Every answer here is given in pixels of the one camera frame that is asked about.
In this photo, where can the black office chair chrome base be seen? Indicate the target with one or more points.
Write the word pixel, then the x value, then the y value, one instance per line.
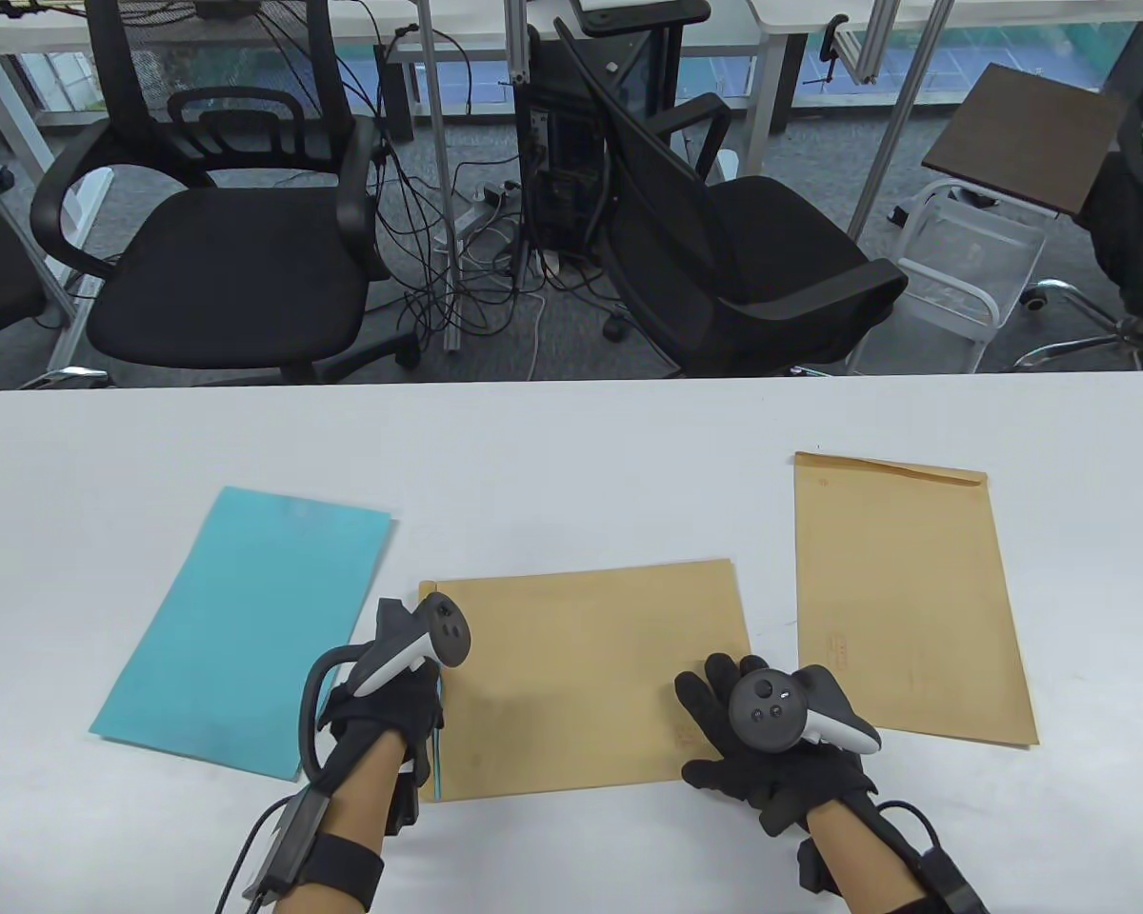
pixel 1138 248

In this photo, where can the aluminium frame post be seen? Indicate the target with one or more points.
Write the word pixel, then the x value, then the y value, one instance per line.
pixel 900 114
pixel 517 48
pixel 438 143
pixel 867 52

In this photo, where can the person's left hand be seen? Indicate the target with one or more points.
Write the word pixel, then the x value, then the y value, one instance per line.
pixel 381 724

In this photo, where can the white utility cart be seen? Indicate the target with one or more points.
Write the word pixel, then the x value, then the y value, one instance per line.
pixel 972 249

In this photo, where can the brown A4 envelope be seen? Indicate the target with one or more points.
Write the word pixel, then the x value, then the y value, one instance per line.
pixel 914 590
pixel 581 685

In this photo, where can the person's right hand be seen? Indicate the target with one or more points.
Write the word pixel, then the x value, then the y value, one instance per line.
pixel 781 785

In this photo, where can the black computer tower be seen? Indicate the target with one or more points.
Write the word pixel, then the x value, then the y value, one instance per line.
pixel 571 95

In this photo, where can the black desk stand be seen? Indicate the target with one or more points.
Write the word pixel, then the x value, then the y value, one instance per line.
pixel 648 11

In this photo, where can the person's right forearm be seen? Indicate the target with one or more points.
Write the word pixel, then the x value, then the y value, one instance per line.
pixel 857 866

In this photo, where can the blue paper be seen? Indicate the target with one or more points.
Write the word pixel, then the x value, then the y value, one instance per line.
pixel 229 638
pixel 439 762

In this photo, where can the dark wooden board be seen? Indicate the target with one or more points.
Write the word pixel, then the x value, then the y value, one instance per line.
pixel 1029 143

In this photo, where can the black clamp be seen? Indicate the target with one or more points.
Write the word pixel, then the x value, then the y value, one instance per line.
pixel 831 43

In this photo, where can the white power strip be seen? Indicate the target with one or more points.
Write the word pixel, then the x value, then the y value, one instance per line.
pixel 471 224

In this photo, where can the black mesh office chair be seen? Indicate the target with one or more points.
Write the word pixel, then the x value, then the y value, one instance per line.
pixel 772 238

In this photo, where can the black and white controller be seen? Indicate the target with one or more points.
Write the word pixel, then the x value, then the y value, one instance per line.
pixel 446 630
pixel 767 712

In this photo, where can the person's left forearm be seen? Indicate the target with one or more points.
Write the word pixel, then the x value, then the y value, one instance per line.
pixel 348 809

